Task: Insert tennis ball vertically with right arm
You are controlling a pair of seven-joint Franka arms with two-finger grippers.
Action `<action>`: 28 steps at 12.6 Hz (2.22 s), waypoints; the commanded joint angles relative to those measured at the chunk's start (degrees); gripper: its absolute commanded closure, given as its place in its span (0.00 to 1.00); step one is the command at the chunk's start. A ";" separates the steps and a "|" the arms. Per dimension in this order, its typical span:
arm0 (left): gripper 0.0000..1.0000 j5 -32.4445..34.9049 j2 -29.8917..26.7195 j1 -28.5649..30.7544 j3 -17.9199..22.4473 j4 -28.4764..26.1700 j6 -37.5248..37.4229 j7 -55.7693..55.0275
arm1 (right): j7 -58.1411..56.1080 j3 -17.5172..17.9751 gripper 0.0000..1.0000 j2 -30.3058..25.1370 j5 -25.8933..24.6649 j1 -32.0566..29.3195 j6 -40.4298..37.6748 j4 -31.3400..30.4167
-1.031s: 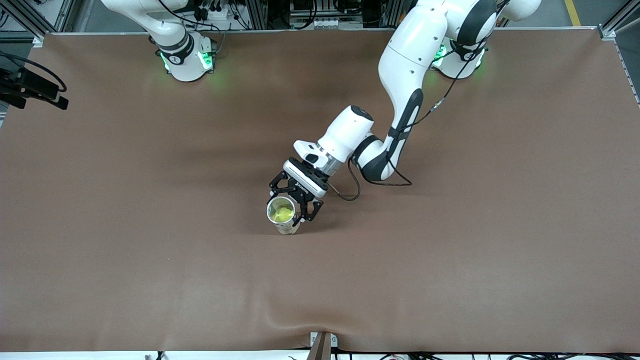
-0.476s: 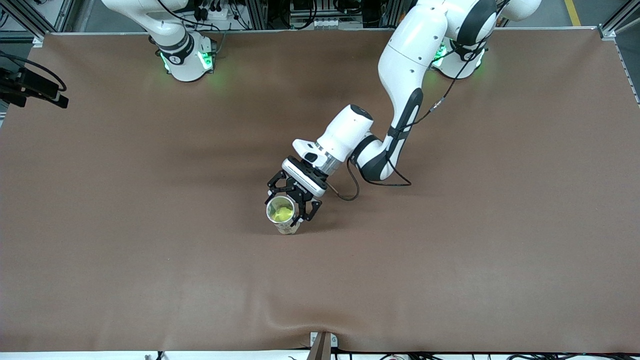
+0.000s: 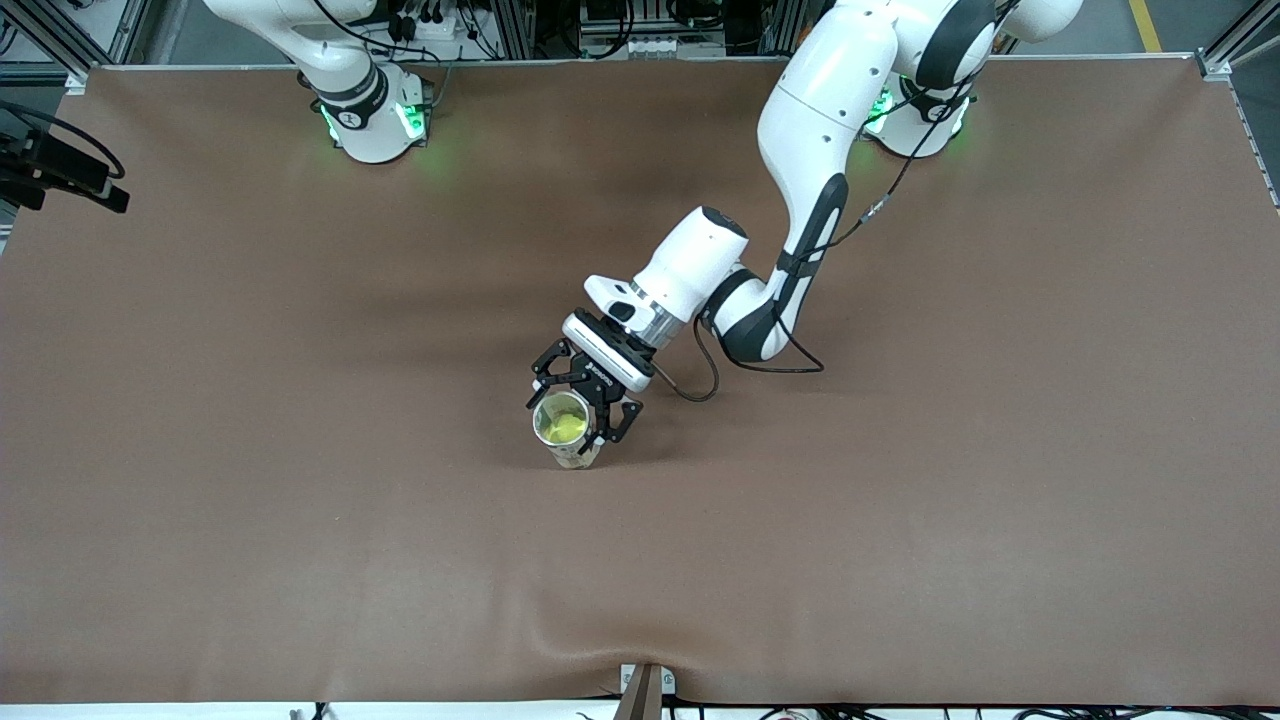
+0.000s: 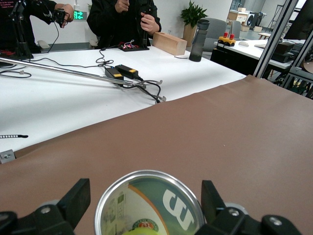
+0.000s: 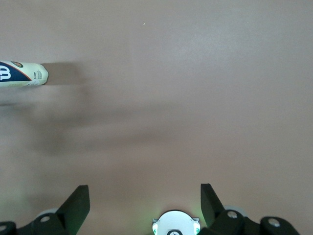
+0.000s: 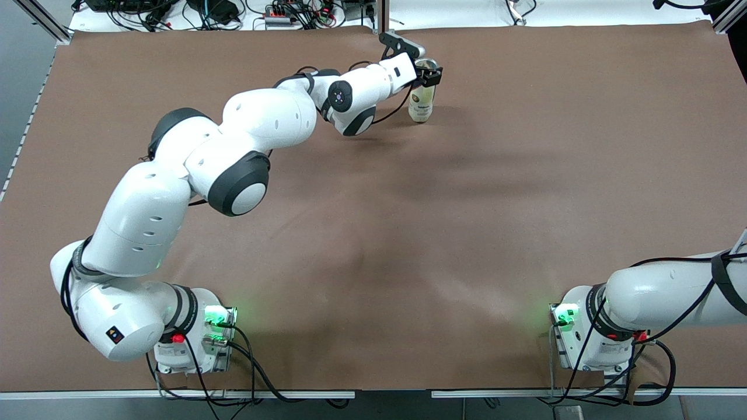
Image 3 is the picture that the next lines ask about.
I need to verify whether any aluminium frame strut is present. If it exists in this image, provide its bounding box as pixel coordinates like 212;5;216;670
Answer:
0;0;156;86
1195;5;1280;81

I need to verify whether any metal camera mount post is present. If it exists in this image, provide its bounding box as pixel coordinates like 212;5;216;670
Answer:
612;662;677;720

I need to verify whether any black electronics unit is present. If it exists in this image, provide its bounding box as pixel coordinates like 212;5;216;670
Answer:
580;0;681;37

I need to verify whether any black cable along table edge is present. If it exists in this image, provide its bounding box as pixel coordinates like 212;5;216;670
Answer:
665;700;1280;720

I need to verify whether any yellow-green tennis ball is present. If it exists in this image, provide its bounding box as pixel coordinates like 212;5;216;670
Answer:
540;400;591;446

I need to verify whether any aluminium side rail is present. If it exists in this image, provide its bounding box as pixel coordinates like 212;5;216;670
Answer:
1228;75;1280;213

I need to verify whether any brown table mat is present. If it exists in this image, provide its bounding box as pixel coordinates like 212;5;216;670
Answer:
0;55;1280;706

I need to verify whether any clear tennis ball can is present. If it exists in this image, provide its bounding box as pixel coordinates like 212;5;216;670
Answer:
530;388;603;471

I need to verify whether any aluminium frame post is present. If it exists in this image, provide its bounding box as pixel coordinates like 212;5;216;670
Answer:
488;0;536;59
760;0;806;56

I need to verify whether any white power strip with plugs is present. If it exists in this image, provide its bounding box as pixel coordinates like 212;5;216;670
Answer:
385;0;471;46

